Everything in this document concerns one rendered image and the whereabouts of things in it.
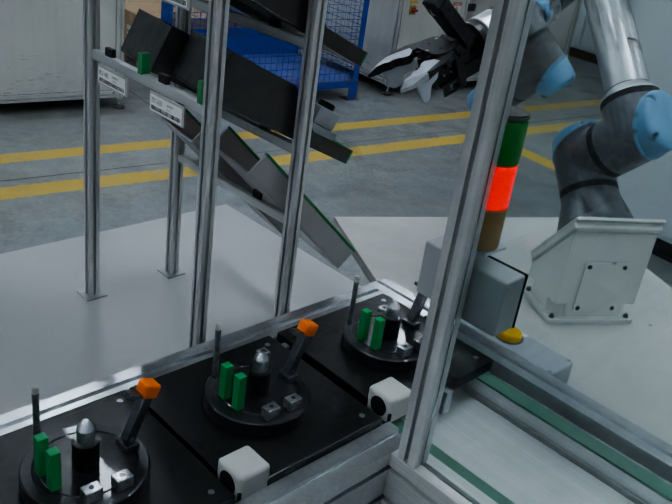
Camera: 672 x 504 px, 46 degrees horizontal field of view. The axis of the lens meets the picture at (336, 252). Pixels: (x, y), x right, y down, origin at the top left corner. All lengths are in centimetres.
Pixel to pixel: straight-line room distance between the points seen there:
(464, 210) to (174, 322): 72
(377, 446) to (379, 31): 572
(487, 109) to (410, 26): 572
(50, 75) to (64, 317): 388
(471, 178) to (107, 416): 54
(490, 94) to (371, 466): 49
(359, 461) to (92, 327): 59
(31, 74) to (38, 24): 30
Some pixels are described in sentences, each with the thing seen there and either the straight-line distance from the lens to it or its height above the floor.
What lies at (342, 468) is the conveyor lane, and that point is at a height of 96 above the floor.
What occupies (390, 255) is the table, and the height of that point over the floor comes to 86.
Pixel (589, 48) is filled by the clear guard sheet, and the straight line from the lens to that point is 78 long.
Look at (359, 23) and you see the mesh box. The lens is 611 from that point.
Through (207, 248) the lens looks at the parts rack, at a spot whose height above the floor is 110.
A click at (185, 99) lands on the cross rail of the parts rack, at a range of 113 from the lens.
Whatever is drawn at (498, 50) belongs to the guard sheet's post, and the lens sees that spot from 81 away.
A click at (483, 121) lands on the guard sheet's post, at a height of 141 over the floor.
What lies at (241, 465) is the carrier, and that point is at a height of 99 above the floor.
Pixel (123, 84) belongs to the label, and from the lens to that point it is 126.
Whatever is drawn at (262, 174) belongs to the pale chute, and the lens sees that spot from 123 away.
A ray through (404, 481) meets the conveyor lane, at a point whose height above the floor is 93.
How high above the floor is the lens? 162
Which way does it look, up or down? 26 degrees down
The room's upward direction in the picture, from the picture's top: 8 degrees clockwise
